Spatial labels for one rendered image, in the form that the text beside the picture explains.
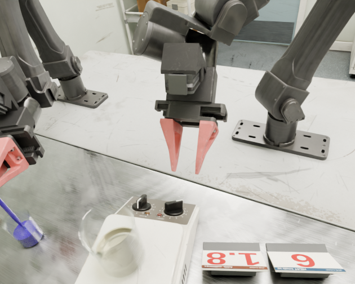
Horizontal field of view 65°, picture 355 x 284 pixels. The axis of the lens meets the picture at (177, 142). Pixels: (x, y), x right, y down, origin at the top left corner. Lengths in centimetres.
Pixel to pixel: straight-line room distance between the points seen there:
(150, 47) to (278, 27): 292
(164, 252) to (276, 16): 301
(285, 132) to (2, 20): 58
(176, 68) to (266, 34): 301
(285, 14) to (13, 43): 285
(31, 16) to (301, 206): 68
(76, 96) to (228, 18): 59
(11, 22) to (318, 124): 67
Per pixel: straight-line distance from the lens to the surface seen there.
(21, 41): 63
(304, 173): 60
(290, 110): 55
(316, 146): 65
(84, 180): 63
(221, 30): 41
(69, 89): 88
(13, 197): 68
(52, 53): 80
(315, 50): 55
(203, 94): 39
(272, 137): 62
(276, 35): 331
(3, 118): 55
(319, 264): 47
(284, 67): 55
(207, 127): 38
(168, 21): 41
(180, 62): 34
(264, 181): 57
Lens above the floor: 133
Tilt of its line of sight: 42 degrees down
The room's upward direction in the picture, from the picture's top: 8 degrees counter-clockwise
